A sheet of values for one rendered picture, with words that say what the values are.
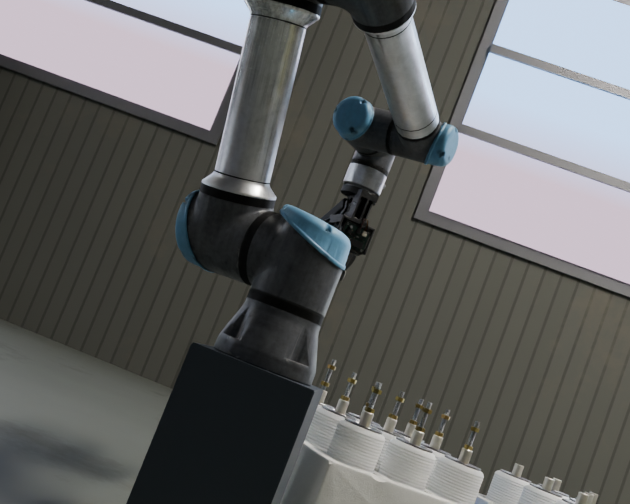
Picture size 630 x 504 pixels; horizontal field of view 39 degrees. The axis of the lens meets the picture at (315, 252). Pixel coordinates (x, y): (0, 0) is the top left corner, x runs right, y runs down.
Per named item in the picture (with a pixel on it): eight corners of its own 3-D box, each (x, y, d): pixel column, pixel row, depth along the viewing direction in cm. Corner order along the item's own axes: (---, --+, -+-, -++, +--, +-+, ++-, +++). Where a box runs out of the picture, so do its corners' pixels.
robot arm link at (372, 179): (343, 164, 172) (379, 181, 175) (335, 185, 171) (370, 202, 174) (359, 161, 165) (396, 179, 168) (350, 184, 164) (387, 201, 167)
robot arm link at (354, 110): (393, 101, 153) (412, 125, 163) (338, 88, 159) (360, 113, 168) (377, 142, 153) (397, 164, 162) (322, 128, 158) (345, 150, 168)
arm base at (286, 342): (306, 386, 119) (332, 317, 120) (203, 345, 121) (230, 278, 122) (314, 386, 134) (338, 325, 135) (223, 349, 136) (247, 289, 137)
